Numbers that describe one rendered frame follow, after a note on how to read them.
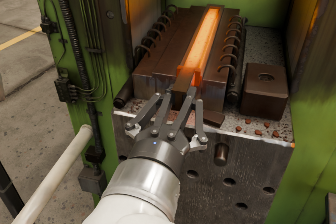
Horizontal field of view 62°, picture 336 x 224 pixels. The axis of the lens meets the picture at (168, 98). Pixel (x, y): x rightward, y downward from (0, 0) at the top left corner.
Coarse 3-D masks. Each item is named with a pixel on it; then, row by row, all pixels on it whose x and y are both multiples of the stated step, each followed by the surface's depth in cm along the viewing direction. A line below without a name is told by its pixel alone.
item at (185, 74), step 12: (216, 12) 81; (204, 24) 74; (204, 36) 68; (192, 48) 63; (204, 48) 63; (192, 60) 58; (180, 72) 53; (192, 72) 53; (180, 84) 49; (180, 96) 48; (180, 108) 50
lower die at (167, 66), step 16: (176, 16) 86; (192, 16) 83; (224, 16) 83; (160, 32) 77; (176, 32) 75; (192, 32) 75; (224, 32) 74; (160, 48) 70; (176, 48) 67; (208, 48) 65; (144, 64) 63; (160, 64) 61; (176, 64) 61; (208, 64) 61; (144, 80) 61; (160, 80) 59; (208, 80) 56; (224, 80) 56; (144, 96) 63; (208, 96) 59; (224, 96) 58
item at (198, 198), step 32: (256, 32) 92; (192, 128) 57; (224, 128) 56; (256, 128) 56; (288, 128) 56; (256, 160) 58; (288, 160) 56; (192, 192) 70; (224, 192) 67; (256, 192) 64
